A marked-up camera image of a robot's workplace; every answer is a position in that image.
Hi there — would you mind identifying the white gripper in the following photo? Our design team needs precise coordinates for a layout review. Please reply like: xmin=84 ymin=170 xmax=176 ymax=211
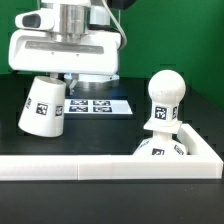
xmin=8 ymin=8 xmax=121 ymax=95

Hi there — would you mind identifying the white lamp shade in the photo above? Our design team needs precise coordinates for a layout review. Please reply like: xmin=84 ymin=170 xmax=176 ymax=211
xmin=18 ymin=76 xmax=66 ymax=137

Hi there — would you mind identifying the white lamp bulb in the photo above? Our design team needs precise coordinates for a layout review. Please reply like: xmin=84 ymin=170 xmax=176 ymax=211
xmin=145 ymin=70 xmax=186 ymax=132

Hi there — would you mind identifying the white lamp base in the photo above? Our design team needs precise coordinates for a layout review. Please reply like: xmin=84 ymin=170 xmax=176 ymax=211
xmin=133 ymin=119 xmax=188 ymax=157

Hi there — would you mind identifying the white tag sheet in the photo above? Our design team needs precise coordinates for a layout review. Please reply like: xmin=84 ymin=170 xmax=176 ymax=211
xmin=64 ymin=99 xmax=132 ymax=115

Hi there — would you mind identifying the white L-shaped fence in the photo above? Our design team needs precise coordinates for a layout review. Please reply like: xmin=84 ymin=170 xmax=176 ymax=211
xmin=0 ymin=124 xmax=223 ymax=181

